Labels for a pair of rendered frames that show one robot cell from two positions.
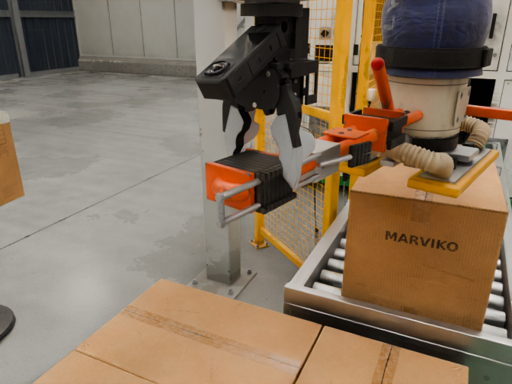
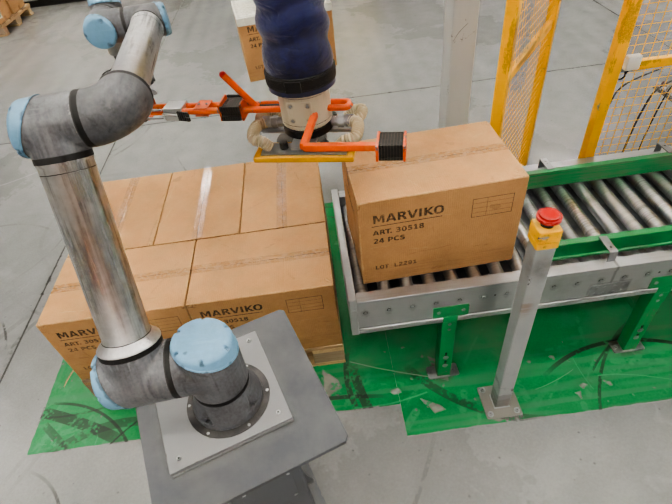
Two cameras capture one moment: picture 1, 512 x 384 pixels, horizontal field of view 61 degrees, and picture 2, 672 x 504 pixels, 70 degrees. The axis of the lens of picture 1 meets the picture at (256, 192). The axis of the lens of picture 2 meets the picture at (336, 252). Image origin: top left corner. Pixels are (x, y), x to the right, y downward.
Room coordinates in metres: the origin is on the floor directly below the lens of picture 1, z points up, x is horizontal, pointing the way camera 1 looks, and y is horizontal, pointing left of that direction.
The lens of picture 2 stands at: (0.37, -1.74, 1.94)
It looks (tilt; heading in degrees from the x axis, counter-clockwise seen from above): 43 degrees down; 64
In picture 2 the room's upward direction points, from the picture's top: 8 degrees counter-clockwise
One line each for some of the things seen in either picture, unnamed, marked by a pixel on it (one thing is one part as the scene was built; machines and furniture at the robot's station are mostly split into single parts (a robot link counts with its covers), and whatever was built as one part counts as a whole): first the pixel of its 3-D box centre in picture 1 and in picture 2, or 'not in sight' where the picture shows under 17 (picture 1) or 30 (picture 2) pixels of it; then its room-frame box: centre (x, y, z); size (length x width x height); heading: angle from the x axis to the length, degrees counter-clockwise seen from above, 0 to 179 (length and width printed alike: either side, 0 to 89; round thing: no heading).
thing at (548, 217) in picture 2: not in sight; (548, 219); (1.35, -1.11, 1.02); 0.07 x 0.07 x 0.04
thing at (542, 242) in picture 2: not in sight; (518, 330); (1.35, -1.11, 0.50); 0.07 x 0.07 x 1.00; 65
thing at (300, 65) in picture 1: (274, 59); not in sight; (0.54, -0.02, 1.35); 0.09 x 0.08 x 0.12; 140
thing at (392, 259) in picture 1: (421, 222); (425, 201); (1.35, -0.57, 0.75); 0.60 x 0.40 x 0.40; 157
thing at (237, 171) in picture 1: (249, 178); not in sight; (0.52, 0.01, 1.21); 0.08 x 0.07 x 0.05; 141
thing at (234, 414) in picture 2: not in sight; (224, 388); (0.36, -0.95, 0.82); 0.19 x 0.19 x 0.10
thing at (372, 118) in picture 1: (373, 128); (234, 107); (0.79, -0.22, 1.21); 0.10 x 0.08 x 0.06; 51
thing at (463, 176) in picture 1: (458, 160); (304, 148); (0.93, -0.45, 1.11); 0.34 x 0.10 x 0.05; 141
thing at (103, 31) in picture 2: not in sight; (106, 26); (0.51, -0.13, 1.53); 0.12 x 0.12 x 0.09; 69
